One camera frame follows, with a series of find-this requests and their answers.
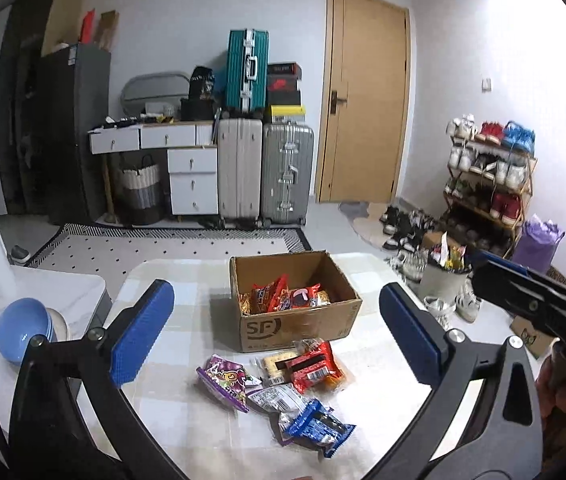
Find blue snack bag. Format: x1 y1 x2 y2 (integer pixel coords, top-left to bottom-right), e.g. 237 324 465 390
283 399 356 458

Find purple snack bag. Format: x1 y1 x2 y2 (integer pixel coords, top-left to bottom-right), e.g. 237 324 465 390
196 354 262 413

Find red snack bag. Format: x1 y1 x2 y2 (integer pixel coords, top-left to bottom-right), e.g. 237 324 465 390
286 341 345 393

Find small cardboard box on floor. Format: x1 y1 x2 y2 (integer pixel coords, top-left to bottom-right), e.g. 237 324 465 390
510 316 556 359

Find white trash bin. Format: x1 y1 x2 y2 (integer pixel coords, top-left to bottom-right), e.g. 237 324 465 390
417 249 472 304

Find wooden shoe rack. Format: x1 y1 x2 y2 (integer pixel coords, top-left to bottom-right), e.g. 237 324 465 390
442 114 537 257

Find beige plate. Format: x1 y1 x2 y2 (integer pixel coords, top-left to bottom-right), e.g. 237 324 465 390
46 308 70 342

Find blue bowl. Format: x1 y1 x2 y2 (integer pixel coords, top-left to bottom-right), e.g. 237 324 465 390
0 298 56 365

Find checked tablecloth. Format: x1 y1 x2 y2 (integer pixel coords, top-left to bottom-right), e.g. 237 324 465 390
74 251 485 480

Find white side table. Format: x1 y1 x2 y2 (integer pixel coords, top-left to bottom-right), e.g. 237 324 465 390
0 263 114 391

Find wooden door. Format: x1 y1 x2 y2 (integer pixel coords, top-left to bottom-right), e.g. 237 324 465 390
315 0 411 203

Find brown SF cardboard box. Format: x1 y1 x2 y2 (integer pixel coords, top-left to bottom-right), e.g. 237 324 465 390
230 252 362 352

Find silver grey snack bag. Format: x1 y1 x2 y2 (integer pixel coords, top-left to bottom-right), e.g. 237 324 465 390
247 384 307 413

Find red snack bags in box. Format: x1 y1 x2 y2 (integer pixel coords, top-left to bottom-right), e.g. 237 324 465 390
239 274 331 315

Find yellow cracker pack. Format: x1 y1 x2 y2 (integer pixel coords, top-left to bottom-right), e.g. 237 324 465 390
260 350 298 384

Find silver suitcase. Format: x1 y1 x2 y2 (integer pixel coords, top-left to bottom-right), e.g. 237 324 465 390
260 122 315 226

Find woven laundry basket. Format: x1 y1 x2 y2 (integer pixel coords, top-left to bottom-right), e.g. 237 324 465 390
116 153 165 226

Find stacked shoe boxes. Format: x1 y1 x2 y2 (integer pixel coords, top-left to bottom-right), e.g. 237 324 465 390
266 62 306 124

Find beige suitcase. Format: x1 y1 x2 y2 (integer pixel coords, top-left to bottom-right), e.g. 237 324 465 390
217 118 262 222

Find white drawer desk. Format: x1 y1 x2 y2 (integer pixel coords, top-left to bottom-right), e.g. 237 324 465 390
89 122 219 217

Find teal suitcase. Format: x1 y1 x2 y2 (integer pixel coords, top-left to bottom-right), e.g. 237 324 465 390
225 29 269 114

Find black bag on desk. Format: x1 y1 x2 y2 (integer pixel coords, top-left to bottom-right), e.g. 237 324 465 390
180 66 216 122

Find black refrigerator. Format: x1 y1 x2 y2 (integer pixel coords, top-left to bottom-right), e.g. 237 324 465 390
38 44 110 226

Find oval grey mirror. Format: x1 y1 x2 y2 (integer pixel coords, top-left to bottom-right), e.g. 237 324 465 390
120 70 190 116

